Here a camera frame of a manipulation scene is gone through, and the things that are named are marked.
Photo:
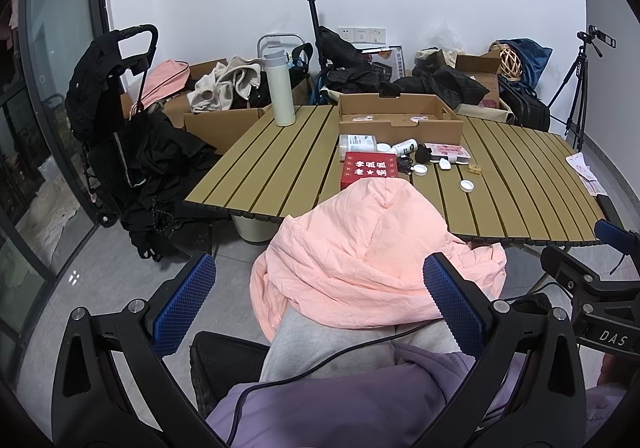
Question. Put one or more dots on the paper receipts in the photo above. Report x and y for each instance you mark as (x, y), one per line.
(585, 174)

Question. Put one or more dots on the black suitcase bag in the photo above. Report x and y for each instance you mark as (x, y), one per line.
(528, 110)

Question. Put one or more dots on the white wet wipes pack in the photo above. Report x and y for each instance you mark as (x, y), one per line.
(356, 143)

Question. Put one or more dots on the white thermos bottle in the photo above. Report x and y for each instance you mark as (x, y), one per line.
(278, 78)

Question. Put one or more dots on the white round lid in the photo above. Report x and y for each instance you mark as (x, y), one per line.
(467, 185)

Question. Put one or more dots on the large cardboard box left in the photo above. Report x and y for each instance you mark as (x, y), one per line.
(173, 118)

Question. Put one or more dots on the pink hooded jacket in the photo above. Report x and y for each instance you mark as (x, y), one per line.
(356, 260)

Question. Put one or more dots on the pink backpack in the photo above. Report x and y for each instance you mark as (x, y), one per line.
(165, 80)

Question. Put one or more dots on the white spray bottle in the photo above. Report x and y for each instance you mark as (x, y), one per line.
(405, 147)

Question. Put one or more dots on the white bin under table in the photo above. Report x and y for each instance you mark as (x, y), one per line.
(254, 231)

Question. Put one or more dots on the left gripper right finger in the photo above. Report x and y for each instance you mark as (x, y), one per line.
(525, 388)

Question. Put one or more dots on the small tan wooden block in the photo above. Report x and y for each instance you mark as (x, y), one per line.
(474, 169)

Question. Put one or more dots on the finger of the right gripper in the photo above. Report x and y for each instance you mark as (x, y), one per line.
(575, 278)
(611, 231)

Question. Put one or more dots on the cardboard tray box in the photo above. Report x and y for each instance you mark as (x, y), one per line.
(422, 117)

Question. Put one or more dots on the black camera tripod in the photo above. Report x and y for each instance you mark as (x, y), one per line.
(575, 123)

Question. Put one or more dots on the black folding cart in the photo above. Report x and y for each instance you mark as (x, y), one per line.
(139, 166)

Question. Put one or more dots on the pink white card box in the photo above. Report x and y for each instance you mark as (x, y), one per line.
(454, 154)

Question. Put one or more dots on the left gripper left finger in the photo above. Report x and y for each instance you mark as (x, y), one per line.
(111, 387)

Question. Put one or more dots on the white jar cap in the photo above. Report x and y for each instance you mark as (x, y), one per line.
(419, 169)

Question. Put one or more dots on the blue cloth bag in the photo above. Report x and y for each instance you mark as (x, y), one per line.
(534, 58)

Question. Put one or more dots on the cardboard box right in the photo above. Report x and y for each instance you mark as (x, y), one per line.
(484, 69)

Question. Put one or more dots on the woven rattan ball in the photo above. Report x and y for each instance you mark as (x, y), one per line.
(511, 66)

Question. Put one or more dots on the grey sweatpants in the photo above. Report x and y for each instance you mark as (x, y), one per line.
(302, 344)

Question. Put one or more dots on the person's right hand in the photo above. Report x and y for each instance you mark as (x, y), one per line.
(613, 371)

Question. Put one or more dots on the black chair seat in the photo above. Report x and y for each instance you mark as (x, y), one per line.
(218, 362)

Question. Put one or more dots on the beige clothes pile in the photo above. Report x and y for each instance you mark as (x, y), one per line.
(216, 90)

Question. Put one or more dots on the white printed product box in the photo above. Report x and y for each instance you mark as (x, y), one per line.
(388, 61)

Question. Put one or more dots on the red gift box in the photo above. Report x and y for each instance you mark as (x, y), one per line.
(362, 165)

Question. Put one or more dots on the white metal rack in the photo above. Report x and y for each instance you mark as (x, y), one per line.
(273, 42)

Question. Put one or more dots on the black charger plug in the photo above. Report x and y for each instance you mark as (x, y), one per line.
(423, 155)

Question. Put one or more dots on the beige canvas bag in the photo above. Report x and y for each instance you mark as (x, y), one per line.
(500, 113)

